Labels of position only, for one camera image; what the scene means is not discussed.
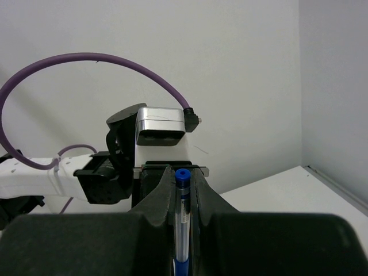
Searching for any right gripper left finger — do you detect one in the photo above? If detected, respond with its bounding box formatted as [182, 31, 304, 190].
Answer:
[1, 167, 174, 275]

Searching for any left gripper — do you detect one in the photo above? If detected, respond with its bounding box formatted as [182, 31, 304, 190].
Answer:
[131, 143, 209, 207]

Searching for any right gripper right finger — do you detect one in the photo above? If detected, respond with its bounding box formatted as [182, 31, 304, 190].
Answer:
[191, 168, 367, 275]

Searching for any blue ballpoint pen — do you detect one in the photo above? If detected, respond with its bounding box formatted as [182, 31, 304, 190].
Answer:
[174, 168, 191, 276]

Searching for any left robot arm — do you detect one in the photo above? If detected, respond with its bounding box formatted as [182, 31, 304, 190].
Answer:
[1, 103, 200, 228]

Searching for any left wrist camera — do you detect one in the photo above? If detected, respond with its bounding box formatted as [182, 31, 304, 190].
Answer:
[135, 106, 186, 147]

